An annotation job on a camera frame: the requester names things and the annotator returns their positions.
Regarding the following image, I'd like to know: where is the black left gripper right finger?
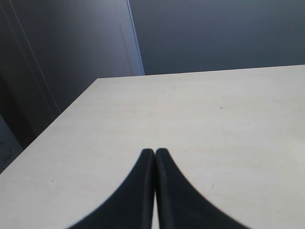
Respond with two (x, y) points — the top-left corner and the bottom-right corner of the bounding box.
(155, 148), (247, 229)

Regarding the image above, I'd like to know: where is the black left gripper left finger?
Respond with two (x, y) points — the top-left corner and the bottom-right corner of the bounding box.
(70, 149), (155, 229)

